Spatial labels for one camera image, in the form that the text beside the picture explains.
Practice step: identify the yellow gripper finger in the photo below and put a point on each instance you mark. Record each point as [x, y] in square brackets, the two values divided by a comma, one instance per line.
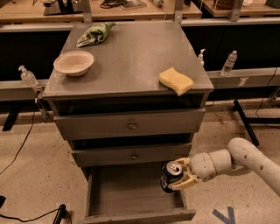
[185, 182]
[184, 162]

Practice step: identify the black wheeled stand leg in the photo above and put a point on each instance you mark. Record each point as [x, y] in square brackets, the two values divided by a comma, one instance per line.
[248, 121]

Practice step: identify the grey drawer cabinet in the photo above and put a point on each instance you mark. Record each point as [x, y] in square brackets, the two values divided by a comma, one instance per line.
[125, 78]

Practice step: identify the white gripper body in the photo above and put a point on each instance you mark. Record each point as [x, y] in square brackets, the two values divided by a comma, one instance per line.
[201, 166]

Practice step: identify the grey middle drawer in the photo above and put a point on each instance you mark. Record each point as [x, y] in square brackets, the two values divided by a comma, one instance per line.
[131, 155]

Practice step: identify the black plug on floor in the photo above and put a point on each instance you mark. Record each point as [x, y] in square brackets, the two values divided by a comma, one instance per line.
[61, 213]

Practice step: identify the white paper bowl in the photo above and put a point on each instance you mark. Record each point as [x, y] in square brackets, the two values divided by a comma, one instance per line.
[74, 63]

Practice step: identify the yellow sponge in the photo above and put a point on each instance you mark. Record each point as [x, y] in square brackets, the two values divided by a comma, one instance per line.
[178, 82]

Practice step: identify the green chip bag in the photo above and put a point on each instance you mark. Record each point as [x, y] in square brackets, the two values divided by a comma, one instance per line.
[95, 34]

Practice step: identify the clear sanitizer pump bottle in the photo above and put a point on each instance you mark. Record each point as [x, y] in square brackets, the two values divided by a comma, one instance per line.
[28, 77]

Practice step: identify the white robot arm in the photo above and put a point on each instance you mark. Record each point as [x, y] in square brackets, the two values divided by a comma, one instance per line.
[239, 156]

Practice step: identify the grey top drawer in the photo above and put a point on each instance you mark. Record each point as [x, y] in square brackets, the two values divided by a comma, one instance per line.
[129, 124]

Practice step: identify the grey drawer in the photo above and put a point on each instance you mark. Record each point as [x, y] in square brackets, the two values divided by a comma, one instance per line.
[129, 124]
[131, 155]
[132, 194]

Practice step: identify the wooden workbench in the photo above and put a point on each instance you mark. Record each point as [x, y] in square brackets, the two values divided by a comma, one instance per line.
[23, 11]

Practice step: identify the white pump bottle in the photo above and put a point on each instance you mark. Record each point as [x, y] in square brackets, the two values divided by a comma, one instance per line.
[201, 57]

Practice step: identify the clear water bottle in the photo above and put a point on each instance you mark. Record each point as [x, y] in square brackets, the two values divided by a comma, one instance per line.
[229, 63]

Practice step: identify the blue pepsi can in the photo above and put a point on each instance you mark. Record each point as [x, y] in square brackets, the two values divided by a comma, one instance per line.
[171, 173]

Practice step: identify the grey bottom drawer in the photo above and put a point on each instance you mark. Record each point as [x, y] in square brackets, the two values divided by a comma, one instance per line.
[132, 194]

